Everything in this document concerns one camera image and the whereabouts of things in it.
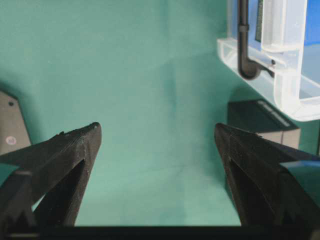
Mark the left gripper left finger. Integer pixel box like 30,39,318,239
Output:
0,122,102,234

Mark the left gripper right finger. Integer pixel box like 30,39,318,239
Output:
214,123,320,234

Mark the black camera box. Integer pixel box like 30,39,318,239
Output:
227,99,301,149

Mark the clear plastic storage case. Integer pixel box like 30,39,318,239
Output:
217,0,320,122

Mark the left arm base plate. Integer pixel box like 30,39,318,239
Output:
0,91,31,155

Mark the black frame rail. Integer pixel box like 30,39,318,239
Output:
237,0,275,81

